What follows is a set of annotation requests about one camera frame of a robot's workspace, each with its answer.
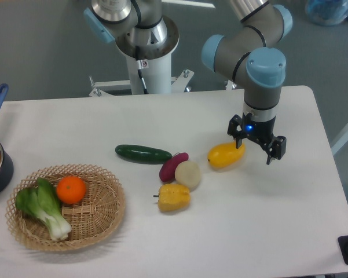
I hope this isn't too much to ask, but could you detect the green bok choy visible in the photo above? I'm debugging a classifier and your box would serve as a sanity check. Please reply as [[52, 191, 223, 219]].
[[15, 178, 72, 242]]

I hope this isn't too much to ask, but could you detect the dark green cucumber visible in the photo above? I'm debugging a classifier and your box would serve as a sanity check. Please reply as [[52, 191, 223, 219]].
[[115, 144, 173, 164]]

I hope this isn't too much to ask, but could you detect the yellow bell pepper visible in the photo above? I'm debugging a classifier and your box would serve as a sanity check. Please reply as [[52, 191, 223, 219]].
[[155, 184, 191, 213]]

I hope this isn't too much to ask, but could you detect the blue plastic bag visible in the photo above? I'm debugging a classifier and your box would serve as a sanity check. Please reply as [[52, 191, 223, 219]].
[[305, 1, 348, 27]]

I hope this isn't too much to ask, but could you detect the woven wicker basket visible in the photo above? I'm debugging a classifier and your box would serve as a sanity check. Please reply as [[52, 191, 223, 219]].
[[5, 164, 125, 251]]

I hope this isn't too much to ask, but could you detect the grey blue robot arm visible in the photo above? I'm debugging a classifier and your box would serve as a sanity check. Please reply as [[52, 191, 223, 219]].
[[83, 1, 292, 161]]

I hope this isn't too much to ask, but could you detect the white round onion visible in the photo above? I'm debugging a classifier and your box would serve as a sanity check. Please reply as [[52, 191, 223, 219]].
[[174, 160, 202, 191]]

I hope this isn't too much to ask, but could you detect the purple sweet potato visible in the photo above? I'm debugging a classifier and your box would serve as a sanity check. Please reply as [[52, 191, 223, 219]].
[[159, 152, 189, 182]]

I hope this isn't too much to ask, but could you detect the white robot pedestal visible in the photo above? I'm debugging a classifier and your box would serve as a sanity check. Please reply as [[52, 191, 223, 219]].
[[89, 53, 195, 97]]

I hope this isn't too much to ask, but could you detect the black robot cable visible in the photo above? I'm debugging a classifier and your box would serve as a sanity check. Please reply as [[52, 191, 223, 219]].
[[134, 46, 149, 95]]

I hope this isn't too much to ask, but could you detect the orange fruit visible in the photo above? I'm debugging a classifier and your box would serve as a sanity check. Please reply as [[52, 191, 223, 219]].
[[56, 176, 86, 204]]

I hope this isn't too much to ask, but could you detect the yellow mango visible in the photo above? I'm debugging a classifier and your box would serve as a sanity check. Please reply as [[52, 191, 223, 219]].
[[207, 142, 246, 169]]

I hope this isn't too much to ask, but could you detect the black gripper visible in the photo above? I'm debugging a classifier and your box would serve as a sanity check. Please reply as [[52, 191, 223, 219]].
[[227, 113, 287, 165]]

